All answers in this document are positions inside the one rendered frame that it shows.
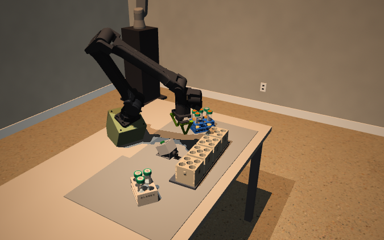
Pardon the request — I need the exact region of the clear tube with dark green cap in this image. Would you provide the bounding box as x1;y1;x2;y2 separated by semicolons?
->
134;171;142;187

